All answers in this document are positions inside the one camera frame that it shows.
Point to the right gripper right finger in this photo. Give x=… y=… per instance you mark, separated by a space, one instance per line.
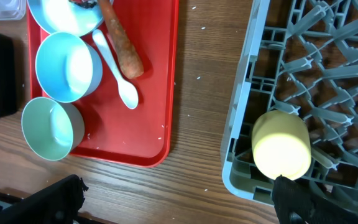
x=295 y=204

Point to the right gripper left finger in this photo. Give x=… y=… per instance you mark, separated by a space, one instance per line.
x=57 y=203

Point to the yellow plastic cup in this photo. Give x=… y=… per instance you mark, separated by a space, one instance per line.
x=281 y=145

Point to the green bowl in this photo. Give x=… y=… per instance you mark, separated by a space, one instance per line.
x=52 y=129

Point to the light blue bowl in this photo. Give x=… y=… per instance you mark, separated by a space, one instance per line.
x=67 y=68

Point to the red snack wrapper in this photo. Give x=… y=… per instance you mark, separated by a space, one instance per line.
x=86 y=4

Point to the grey dishwasher rack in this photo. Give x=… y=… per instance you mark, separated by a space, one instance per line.
x=299 y=57

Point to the red serving tray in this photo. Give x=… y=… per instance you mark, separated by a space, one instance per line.
x=113 y=132

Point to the white plastic spoon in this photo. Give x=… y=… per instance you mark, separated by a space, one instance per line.
x=127 y=90

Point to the light blue plate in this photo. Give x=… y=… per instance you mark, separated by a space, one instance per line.
x=65 y=16

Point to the clear plastic bin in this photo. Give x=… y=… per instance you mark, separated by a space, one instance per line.
x=12 y=10

